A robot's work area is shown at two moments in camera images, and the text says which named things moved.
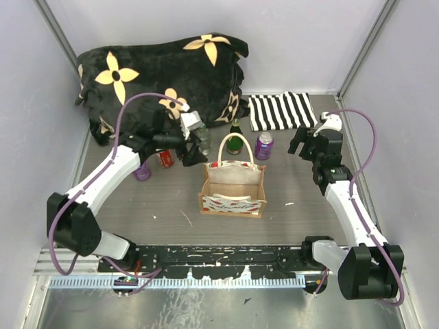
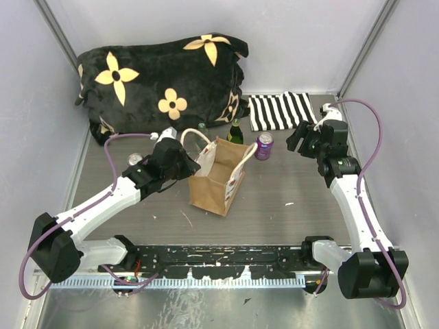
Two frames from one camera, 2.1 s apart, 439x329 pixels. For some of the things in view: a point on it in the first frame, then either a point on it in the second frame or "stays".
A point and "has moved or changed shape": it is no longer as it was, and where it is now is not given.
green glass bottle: (235, 143) has moved or changed shape
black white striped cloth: (291, 110) stays
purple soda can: (263, 146) stays
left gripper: (194, 156) → (191, 167)
